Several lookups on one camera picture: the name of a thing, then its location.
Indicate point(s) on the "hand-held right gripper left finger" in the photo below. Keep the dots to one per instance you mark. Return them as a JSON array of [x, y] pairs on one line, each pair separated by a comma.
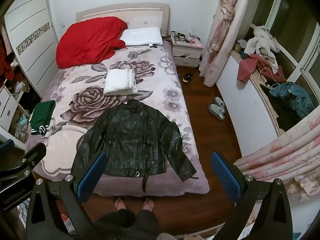
[[92, 176]]

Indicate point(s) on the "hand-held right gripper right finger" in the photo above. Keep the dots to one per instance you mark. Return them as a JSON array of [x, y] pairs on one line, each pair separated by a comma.
[[225, 177]]

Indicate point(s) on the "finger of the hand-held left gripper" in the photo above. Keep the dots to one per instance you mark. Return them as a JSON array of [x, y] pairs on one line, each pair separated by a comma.
[[30, 156], [6, 145]]

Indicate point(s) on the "black leather jacket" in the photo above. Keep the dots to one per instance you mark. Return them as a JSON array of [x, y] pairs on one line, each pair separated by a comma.
[[135, 140]]

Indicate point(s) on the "hanging red clothes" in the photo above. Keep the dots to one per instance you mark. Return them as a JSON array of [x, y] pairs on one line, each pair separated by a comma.
[[5, 60]]

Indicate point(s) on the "white drawer unit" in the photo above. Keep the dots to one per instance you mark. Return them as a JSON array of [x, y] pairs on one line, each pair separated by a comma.
[[7, 107]]

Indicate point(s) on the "person's left foot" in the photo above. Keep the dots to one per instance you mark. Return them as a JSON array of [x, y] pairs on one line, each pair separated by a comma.
[[120, 203]]

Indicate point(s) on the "person's foot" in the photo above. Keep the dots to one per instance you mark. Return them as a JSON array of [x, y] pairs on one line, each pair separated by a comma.
[[148, 203], [120, 203]]

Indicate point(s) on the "green garment with white stripes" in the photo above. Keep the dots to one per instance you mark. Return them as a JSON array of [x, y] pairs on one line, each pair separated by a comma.
[[41, 116]]

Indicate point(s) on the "loose pink floral curtain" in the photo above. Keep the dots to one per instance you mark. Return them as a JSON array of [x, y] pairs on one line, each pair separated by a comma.
[[280, 152]]

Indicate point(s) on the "person's legs in dark trousers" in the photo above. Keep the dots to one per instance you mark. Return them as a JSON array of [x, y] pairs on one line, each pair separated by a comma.
[[130, 223]]

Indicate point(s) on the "person's right foot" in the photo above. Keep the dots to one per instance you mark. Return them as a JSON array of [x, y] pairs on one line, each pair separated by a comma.
[[148, 203]]

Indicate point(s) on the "grey slippers pair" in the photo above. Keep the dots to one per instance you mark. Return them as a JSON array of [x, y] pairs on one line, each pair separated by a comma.
[[217, 111]]

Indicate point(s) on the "white bay window cabinet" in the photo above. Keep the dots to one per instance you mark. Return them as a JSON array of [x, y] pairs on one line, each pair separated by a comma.
[[240, 105]]

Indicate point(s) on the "grey slipper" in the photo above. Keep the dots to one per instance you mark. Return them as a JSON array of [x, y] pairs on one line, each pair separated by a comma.
[[221, 102]]

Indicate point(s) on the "folded white cloth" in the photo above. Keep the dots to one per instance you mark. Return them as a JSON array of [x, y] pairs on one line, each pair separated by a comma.
[[120, 81]]

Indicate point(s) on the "white sliding-door wardrobe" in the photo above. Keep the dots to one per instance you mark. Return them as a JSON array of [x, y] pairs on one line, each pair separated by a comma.
[[30, 45]]

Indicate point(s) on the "black sneaker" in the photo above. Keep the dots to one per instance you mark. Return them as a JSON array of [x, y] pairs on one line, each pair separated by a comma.
[[189, 78]]

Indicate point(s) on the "teal garment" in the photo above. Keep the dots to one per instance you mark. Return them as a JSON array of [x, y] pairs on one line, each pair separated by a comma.
[[298, 97]]

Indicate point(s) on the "dark red garment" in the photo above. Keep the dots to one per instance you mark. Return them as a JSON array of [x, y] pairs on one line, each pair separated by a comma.
[[246, 67]]

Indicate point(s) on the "bed with floral blanket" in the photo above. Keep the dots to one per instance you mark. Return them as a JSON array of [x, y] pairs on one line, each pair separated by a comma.
[[160, 85]]

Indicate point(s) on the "white nightstand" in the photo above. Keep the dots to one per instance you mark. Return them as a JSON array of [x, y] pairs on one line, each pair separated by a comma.
[[186, 53]]

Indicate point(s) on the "red duvet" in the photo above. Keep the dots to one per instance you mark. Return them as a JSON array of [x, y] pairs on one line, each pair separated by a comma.
[[87, 40]]

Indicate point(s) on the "white fluffy garment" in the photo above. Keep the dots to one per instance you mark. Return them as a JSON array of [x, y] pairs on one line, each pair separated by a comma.
[[262, 41]]

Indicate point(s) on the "clutter of small toiletries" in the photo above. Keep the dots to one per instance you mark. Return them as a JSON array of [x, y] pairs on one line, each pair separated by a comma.
[[183, 37]]

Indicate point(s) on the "tied pink floral curtain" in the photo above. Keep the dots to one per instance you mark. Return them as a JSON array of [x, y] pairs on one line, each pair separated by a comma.
[[225, 30]]

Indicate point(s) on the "white pillow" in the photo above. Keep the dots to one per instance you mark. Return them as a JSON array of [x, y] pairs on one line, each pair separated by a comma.
[[142, 36]]

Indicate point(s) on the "bed with beige headboard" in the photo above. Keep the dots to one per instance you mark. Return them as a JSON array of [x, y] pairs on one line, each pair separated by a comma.
[[125, 11]]

